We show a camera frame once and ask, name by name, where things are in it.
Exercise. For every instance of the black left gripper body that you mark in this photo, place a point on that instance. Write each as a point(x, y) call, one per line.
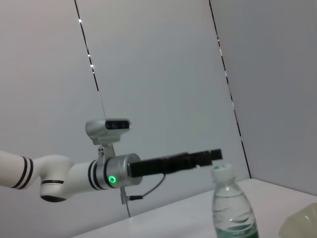
point(158, 166)

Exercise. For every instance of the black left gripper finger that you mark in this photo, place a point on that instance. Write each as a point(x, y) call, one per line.
point(203, 160)
point(216, 154)

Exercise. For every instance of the clear green-label water bottle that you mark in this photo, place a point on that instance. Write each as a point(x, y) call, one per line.
point(232, 205)

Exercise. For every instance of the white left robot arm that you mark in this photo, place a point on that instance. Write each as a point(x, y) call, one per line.
point(49, 171)

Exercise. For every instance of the green glass fruit plate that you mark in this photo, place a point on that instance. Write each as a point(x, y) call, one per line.
point(302, 221)

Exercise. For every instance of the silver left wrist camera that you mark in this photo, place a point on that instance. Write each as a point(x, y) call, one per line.
point(109, 129)

